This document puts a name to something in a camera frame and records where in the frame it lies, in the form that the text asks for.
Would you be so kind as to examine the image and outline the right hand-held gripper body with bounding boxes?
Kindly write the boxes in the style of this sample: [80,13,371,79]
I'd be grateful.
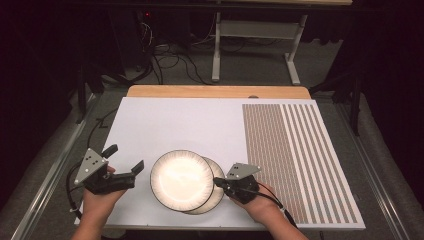
[222,162,262,205]

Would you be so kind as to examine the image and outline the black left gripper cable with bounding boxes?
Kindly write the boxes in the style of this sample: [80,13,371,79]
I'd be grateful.
[65,161,85,220]

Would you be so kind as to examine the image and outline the person's right hand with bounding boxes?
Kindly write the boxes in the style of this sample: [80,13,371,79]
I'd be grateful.
[229,184,285,228]

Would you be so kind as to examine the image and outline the white metal desk frame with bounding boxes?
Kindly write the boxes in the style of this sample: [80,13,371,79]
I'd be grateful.
[206,0,354,86]

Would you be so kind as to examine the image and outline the black metal stand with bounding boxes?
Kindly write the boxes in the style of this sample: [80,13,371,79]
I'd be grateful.
[309,71,363,137]
[74,64,105,125]

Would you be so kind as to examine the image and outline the wooden table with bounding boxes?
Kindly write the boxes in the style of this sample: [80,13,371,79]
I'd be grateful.
[126,84,312,100]

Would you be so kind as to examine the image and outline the metal floor rail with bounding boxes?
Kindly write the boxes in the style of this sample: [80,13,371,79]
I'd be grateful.
[334,101,413,240]
[9,93,102,240]

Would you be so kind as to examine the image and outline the black floor cable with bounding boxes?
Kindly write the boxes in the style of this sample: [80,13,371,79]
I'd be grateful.
[87,107,120,158]

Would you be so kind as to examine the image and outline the white board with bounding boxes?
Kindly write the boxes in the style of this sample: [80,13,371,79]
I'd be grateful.
[73,96,367,231]

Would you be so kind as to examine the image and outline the person's left hand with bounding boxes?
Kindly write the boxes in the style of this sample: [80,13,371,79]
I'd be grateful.
[81,165,128,219]

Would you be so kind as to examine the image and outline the tangle of black floor cables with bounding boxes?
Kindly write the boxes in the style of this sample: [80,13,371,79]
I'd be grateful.
[134,19,214,86]

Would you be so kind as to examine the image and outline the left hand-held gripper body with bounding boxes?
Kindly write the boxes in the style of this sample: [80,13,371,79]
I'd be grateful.
[73,148,137,196]

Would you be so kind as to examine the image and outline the striped brown and white mat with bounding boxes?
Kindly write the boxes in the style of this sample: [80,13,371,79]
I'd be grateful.
[241,103,360,225]

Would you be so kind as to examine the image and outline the white plate with dark rim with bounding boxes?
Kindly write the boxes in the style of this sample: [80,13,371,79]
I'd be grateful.
[149,149,215,212]
[184,156,226,216]

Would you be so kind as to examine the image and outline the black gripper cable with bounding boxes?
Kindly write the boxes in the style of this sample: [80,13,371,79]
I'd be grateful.
[233,182,299,230]
[65,161,85,220]

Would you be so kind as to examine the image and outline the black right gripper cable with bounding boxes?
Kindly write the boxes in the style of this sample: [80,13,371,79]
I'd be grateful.
[233,182,299,230]

